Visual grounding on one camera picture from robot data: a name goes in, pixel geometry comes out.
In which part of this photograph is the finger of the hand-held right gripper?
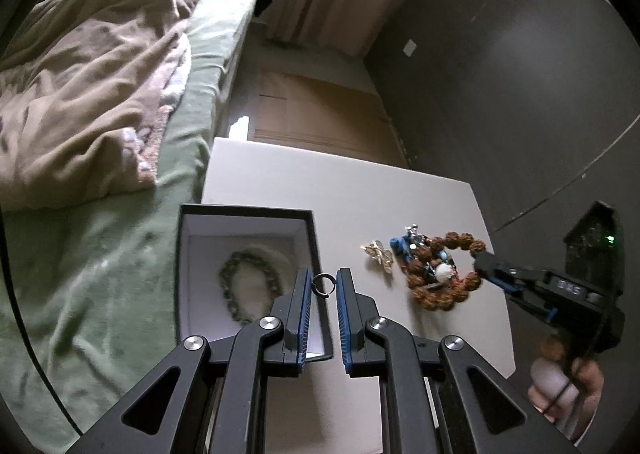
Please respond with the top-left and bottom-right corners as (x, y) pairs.
(473, 252), (532, 283)
(478, 273), (524, 298)

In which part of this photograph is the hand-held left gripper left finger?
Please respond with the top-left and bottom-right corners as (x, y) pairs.
(65, 268), (313, 454)

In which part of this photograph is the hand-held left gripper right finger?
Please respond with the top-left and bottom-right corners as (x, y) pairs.
(336, 268), (581, 454)

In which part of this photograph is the gold leaf brooch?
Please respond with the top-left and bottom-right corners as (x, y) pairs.
(361, 240), (396, 275)

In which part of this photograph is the brown bead bracelet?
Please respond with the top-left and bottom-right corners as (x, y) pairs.
(404, 231), (488, 312)

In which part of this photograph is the black jewelry box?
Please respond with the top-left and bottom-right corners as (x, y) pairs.
(175, 204), (335, 362)

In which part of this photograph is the person's right hand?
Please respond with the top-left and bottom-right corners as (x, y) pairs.
(527, 334), (606, 441)

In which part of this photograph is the white low table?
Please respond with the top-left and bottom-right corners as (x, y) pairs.
(200, 136), (517, 454)

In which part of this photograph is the bed with green sheet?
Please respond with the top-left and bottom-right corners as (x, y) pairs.
(0, 0), (261, 450)

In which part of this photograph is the flat cardboard sheet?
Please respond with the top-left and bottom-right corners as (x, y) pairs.
(252, 71), (416, 167)

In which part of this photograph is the beige blanket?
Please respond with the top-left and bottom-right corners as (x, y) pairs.
(0, 0), (206, 212)

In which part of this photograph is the green bead bracelet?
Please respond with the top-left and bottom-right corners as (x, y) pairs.
(217, 250), (291, 325)

